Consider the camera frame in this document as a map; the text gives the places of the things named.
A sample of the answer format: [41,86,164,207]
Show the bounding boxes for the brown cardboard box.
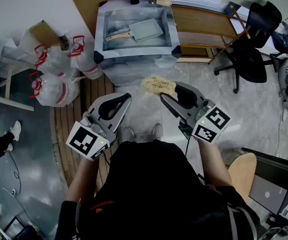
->
[28,19,71,52]

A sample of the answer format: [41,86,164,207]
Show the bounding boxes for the stainless steel sink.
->
[93,0,182,88]

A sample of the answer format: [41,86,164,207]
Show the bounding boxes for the round wooden stool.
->
[227,152,257,204]

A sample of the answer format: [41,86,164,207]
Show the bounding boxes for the person's black shirt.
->
[54,139,262,240]

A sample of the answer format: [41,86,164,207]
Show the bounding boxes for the wooden drainboard table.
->
[170,4,251,65]

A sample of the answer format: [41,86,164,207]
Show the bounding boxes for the person's left forearm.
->
[65,155,102,205]

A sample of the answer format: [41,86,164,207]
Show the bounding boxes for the person's right forearm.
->
[195,135,234,188]

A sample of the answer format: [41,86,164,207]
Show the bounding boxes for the grey square pan wooden handle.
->
[105,18,164,43]

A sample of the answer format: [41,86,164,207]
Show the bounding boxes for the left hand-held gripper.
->
[66,92,132,162]

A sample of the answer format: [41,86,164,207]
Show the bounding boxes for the grey laptop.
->
[248,174,288,216]

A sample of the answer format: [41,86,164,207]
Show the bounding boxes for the white wooden table frame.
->
[0,56,37,113]

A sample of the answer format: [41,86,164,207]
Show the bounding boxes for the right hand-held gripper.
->
[160,81,232,145]

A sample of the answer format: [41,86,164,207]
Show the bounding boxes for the black floor cable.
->
[7,150,22,195]

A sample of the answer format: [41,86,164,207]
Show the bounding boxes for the beige scrubbing sponge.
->
[140,74,177,95]

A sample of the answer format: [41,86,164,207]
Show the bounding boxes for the person's left white shoe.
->
[122,126,136,143]

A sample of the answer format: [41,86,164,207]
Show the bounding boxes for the slatted wooden board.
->
[49,73,115,193]

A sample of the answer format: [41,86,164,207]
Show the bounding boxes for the black office chair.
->
[213,1,283,95]

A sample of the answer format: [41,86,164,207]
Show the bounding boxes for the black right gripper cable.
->
[184,134,194,158]

